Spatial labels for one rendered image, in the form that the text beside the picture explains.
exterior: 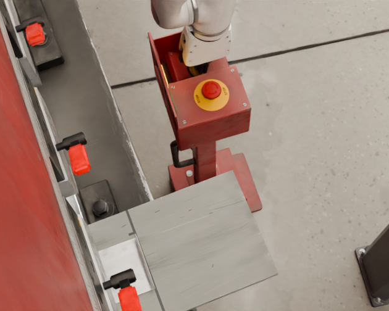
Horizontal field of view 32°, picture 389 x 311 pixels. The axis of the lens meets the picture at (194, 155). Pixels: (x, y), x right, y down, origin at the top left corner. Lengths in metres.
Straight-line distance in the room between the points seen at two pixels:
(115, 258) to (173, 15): 0.42
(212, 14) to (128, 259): 0.46
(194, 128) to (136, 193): 0.23
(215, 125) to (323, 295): 0.84
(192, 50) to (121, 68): 1.00
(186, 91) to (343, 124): 0.95
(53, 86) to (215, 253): 0.49
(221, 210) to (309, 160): 1.14
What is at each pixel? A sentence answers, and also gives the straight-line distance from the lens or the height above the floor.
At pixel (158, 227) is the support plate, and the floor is 1.00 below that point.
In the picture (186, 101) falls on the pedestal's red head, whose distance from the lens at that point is 1.37.
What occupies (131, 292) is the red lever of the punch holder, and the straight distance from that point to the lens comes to 0.81.
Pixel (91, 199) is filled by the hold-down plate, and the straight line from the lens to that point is 1.17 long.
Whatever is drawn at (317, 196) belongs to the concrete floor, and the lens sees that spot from 2.13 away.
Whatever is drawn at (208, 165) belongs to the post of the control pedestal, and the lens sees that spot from 1.79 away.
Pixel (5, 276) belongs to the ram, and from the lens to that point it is 0.37.
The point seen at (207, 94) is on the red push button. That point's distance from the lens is 1.34.
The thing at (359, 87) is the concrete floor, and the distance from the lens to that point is 2.30.
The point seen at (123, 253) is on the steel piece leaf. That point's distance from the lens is 1.04.
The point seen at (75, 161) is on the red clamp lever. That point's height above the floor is 1.23.
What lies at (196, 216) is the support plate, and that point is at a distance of 1.05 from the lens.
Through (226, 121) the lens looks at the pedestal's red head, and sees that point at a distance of 1.38.
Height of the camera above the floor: 2.00
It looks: 68 degrees down
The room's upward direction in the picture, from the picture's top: 5 degrees counter-clockwise
